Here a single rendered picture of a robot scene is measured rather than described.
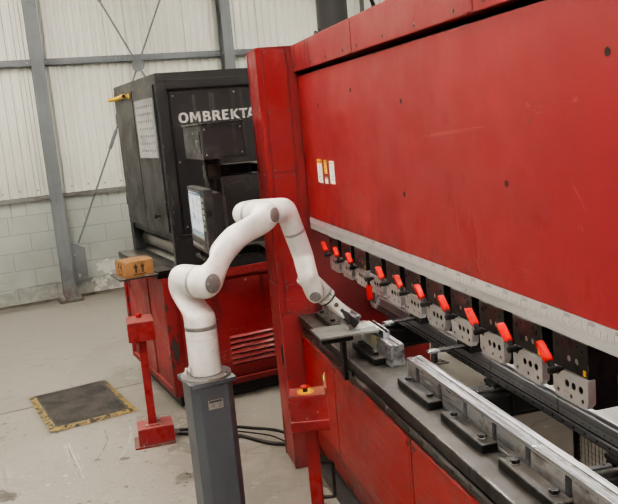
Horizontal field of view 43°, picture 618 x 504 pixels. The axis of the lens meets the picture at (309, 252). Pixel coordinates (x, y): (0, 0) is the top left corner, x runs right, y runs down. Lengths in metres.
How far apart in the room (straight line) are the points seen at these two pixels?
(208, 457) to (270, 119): 1.87
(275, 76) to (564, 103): 2.45
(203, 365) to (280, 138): 1.60
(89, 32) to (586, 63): 8.71
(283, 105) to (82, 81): 6.15
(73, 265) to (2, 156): 1.51
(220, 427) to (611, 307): 1.66
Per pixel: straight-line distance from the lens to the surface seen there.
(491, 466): 2.44
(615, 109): 1.77
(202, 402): 2.98
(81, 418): 5.81
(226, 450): 3.07
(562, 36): 1.93
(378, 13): 2.95
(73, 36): 10.14
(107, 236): 10.17
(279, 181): 4.17
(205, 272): 2.86
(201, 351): 2.95
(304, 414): 3.28
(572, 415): 2.64
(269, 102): 4.16
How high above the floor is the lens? 1.92
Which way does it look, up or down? 10 degrees down
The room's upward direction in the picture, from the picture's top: 5 degrees counter-clockwise
